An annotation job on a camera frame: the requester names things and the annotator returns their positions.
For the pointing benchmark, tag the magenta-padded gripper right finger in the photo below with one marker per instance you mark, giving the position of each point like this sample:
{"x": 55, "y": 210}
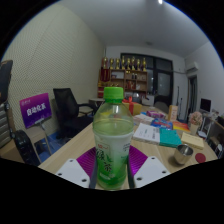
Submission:
{"x": 150, "y": 170}

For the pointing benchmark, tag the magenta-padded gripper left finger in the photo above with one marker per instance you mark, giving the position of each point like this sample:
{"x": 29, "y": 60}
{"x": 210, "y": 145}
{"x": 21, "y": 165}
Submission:
{"x": 73, "y": 171}

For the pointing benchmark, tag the green tea drink bottle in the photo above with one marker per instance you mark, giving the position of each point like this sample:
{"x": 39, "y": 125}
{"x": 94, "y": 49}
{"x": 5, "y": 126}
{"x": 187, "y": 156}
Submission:
{"x": 113, "y": 143}

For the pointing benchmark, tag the white printed booklet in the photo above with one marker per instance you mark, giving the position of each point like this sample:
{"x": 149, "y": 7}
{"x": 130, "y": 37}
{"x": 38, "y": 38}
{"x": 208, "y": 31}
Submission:
{"x": 146, "y": 133}

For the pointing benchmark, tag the small metal cup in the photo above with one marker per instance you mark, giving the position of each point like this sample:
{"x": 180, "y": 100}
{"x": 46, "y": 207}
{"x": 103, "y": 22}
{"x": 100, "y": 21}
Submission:
{"x": 183, "y": 154}

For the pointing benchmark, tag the teal book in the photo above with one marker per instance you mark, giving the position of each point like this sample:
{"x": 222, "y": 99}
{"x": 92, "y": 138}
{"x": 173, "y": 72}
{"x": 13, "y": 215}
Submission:
{"x": 170, "y": 137}

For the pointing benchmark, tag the blue printed book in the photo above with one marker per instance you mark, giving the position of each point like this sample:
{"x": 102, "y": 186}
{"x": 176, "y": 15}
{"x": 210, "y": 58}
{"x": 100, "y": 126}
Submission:
{"x": 161, "y": 123}

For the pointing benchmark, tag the white paper stack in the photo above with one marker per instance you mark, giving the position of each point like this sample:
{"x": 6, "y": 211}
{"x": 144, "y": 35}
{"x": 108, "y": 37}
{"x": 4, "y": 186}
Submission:
{"x": 142, "y": 119}

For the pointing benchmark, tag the flat round red coaster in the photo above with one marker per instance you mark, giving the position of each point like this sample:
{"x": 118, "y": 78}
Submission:
{"x": 200, "y": 158}

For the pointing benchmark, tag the flat cream notebook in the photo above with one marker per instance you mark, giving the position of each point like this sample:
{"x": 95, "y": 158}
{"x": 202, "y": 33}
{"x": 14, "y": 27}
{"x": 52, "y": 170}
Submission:
{"x": 192, "y": 140}

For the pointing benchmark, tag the black round bag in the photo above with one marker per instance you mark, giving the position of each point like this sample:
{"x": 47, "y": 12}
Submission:
{"x": 26, "y": 148}

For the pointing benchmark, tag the orange book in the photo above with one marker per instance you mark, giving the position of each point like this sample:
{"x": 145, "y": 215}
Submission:
{"x": 181, "y": 126}

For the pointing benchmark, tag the pink box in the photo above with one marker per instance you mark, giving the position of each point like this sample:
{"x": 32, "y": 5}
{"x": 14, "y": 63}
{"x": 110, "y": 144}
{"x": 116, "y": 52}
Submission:
{"x": 156, "y": 114}

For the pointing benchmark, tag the orange standing card box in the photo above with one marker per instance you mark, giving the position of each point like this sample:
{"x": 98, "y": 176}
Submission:
{"x": 172, "y": 112}

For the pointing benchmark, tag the yellow gift box red ribbon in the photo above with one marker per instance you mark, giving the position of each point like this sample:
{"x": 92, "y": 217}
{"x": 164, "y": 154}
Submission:
{"x": 136, "y": 109}

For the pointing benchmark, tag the grey padded chair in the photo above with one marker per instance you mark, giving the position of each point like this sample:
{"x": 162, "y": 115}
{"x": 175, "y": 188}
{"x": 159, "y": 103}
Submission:
{"x": 161, "y": 107}

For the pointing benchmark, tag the pink flowers in white pot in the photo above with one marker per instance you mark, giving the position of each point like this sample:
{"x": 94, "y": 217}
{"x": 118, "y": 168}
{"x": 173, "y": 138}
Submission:
{"x": 195, "y": 119}

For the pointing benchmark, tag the black mesh office chair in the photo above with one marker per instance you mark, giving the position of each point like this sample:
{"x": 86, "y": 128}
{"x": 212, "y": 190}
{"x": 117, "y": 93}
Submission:
{"x": 66, "y": 103}

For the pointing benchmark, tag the purple sign board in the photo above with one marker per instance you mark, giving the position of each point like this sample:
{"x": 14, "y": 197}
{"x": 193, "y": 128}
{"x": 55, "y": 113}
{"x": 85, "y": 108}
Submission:
{"x": 35, "y": 108}

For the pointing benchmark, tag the small round white table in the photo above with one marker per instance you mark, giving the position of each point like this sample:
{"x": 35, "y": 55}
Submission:
{"x": 96, "y": 100}

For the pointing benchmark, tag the wooden side desk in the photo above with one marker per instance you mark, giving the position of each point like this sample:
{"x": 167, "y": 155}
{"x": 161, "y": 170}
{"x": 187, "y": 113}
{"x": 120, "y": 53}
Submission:
{"x": 218, "y": 125}

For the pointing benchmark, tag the grey striped folding chair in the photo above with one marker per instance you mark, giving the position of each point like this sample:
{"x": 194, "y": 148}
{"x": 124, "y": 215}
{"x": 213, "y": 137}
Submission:
{"x": 5, "y": 126}

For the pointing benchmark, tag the black computer monitor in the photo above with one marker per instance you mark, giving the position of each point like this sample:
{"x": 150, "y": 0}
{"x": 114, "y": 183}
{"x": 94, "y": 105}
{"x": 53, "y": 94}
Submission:
{"x": 205, "y": 105}

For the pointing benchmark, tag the black framed window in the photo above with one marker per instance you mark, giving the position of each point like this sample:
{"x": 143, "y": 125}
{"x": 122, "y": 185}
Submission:
{"x": 163, "y": 83}

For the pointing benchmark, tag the wooden shelf unit with trophies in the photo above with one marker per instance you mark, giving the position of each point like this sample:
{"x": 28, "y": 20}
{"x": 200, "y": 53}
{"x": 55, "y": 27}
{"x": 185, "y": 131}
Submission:
{"x": 123, "y": 80}

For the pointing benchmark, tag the dark suitcase with tan trim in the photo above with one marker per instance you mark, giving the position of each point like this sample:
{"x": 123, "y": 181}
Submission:
{"x": 5, "y": 80}

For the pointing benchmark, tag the ceiling light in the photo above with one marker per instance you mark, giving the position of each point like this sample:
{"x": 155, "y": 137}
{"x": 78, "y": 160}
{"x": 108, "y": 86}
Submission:
{"x": 160, "y": 1}

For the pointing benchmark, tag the white wall air conditioner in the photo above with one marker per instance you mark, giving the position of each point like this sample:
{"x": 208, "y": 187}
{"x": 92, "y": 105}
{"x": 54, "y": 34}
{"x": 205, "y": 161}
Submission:
{"x": 192, "y": 68}

